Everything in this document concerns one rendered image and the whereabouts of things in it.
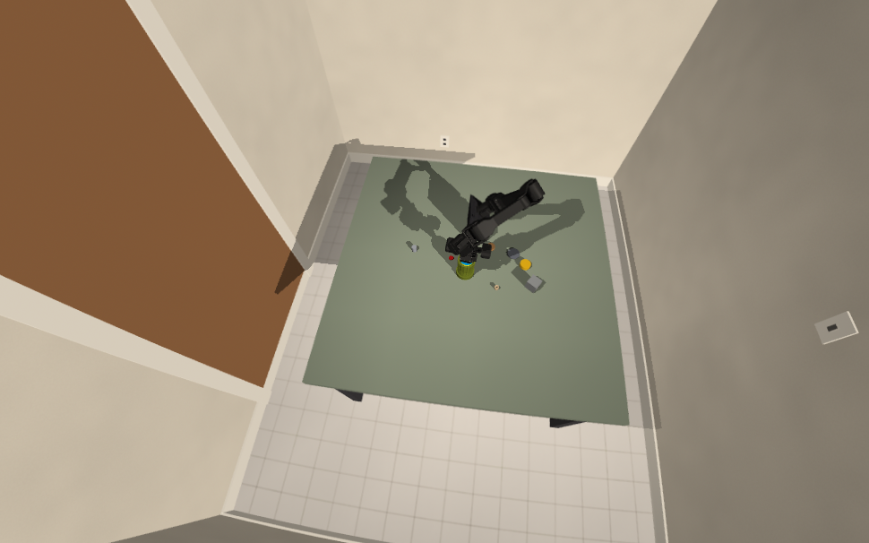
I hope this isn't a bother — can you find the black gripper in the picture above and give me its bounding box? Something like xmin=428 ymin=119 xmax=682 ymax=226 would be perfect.
xmin=445 ymin=237 xmax=492 ymax=259

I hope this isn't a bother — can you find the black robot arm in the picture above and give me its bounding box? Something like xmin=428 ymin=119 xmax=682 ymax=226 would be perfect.
xmin=447 ymin=178 xmax=545 ymax=263

